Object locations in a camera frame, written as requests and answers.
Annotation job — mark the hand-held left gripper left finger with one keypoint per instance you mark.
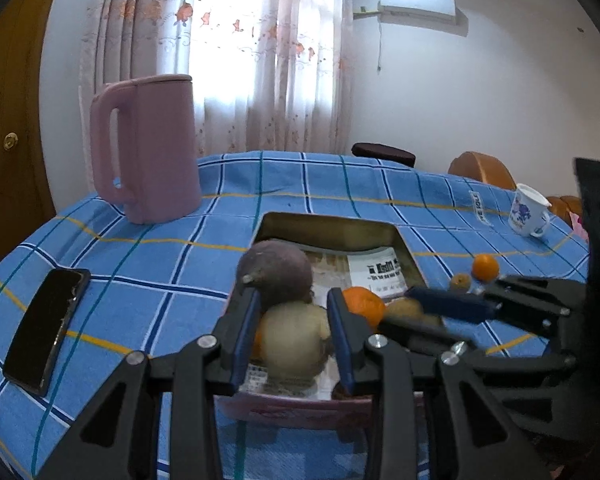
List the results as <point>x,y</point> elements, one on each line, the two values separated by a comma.
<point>245,340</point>

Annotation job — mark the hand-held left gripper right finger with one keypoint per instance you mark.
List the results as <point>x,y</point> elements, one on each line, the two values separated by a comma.
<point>340,340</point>

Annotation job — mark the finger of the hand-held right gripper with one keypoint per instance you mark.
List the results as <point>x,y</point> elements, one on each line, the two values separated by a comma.
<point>455,305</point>
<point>420,332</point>

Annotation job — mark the pale beige longan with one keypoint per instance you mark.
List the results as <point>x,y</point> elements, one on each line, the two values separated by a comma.
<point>292,340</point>

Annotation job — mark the purple passion fruit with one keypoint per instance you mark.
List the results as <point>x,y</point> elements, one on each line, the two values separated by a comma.
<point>280,270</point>

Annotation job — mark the rectangular metal tin box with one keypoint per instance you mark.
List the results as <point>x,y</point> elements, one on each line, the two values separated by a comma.
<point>330,230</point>

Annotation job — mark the pink floral cushion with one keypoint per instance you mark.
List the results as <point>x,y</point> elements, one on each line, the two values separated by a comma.
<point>578,222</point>

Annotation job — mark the printed paper sheet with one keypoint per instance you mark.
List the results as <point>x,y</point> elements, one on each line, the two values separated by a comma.
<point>375,272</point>

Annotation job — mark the white mug with blue flowers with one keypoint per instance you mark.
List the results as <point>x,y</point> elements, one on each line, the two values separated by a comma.
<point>522,212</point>

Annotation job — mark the blue checked tablecloth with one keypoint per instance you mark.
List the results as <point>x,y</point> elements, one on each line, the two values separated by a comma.
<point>155,260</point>

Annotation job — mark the brown leather armchair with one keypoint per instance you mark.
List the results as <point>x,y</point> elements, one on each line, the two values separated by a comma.
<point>480,167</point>

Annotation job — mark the dark round stool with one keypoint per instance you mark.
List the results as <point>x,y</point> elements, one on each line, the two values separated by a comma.
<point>382,152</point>

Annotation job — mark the black smartphone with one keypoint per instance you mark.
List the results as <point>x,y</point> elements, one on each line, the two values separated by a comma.
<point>45,330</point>

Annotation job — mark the pink plastic kettle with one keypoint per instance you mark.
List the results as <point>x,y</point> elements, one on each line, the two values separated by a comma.
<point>155,160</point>

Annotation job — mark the sheer floral curtain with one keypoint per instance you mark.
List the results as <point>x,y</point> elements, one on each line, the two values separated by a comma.
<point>255,60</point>

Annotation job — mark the brown wooden door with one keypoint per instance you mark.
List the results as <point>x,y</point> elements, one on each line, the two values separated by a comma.
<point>10,185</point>

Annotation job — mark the brass door knob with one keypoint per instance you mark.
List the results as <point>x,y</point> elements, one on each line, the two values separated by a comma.
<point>11,141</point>

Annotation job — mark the white wall air conditioner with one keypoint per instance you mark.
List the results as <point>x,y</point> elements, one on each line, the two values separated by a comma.
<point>417,5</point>

